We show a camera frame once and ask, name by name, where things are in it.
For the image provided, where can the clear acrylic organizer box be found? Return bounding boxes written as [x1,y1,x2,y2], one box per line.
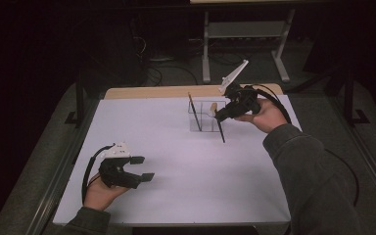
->
[187,99,227,133]

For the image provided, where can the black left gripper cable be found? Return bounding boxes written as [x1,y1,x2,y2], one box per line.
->
[81,143,116,205]

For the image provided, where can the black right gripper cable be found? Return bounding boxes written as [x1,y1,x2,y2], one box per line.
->
[243,83,360,209]

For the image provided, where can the thin black orange-ended makeup brush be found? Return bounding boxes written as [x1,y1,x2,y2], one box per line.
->
[187,92,203,132]

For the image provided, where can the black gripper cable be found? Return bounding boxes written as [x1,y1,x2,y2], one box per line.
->
[81,143,116,205]
[243,83,360,209]

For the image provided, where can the white table mat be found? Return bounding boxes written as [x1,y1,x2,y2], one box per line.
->
[52,94,305,226]

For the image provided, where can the black metal stand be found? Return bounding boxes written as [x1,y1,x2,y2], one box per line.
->
[64,65,86,126]
[344,65,370,126]

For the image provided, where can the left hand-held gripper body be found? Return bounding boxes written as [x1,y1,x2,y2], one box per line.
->
[98,141,143,190]

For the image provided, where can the aluminium frame rail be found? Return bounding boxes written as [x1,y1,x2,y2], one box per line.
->
[326,96,376,205]
[25,97,101,235]

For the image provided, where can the black fluffy-tipped makeup brush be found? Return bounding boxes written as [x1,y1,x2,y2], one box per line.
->
[210,102,226,144]

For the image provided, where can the black floor cables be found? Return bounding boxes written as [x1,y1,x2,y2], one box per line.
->
[133,33,253,87]

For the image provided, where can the white metal frame desk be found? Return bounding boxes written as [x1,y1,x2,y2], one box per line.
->
[189,0,307,84]

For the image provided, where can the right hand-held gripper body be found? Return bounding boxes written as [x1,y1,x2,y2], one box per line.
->
[218,59,262,116]

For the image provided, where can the person's left hand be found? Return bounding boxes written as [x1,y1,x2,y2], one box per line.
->
[83,172,130,212]

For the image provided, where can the person's right hand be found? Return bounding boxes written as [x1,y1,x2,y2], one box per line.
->
[234,97,289,134]

